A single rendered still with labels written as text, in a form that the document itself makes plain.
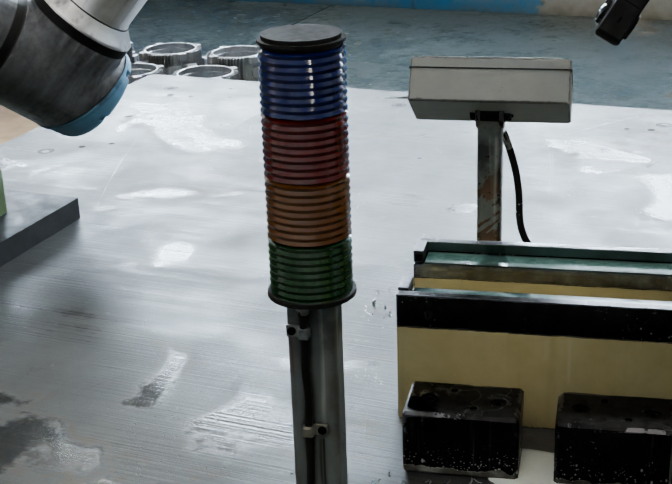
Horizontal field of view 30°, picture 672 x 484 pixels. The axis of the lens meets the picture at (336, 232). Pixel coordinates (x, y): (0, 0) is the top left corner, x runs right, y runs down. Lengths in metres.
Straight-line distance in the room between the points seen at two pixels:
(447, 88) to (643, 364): 0.37
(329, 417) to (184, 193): 0.93
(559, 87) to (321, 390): 0.52
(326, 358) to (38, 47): 0.92
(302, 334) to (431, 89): 0.50
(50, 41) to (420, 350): 0.78
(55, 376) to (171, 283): 0.25
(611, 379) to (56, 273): 0.73
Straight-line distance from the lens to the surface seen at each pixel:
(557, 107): 1.33
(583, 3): 6.96
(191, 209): 1.76
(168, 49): 3.98
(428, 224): 1.67
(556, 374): 1.16
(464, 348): 1.16
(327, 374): 0.92
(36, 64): 1.74
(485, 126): 1.36
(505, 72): 1.34
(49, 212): 1.71
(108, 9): 1.73
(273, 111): 0.84
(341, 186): 0.86
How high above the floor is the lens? 1.39
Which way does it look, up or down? 21 degrees down
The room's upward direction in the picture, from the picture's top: 2 degrees counter-clockwise
